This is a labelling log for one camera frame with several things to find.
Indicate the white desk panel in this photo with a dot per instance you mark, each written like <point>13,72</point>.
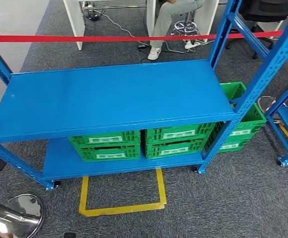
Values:
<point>209,19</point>

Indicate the white power strip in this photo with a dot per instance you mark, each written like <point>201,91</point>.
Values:
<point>192,44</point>

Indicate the green plastic crate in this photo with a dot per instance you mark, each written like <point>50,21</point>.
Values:
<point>243,144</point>
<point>128,136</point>
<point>233,90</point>
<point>151,151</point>
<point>134,152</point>
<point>153,134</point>

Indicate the red barrier tape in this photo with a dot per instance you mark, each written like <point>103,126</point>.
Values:
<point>84,38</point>

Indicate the black power adaptor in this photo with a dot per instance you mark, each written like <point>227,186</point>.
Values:
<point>143,46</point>

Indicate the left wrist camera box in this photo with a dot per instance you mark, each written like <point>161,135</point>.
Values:
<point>69,235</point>

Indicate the person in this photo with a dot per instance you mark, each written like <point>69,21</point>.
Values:
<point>168,16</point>

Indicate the white desk with panel legs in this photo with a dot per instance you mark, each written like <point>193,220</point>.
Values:
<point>72,19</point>

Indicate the chrome stool base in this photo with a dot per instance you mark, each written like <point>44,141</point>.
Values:
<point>184,26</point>

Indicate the black office chair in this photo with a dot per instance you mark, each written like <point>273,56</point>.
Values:
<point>265,10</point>

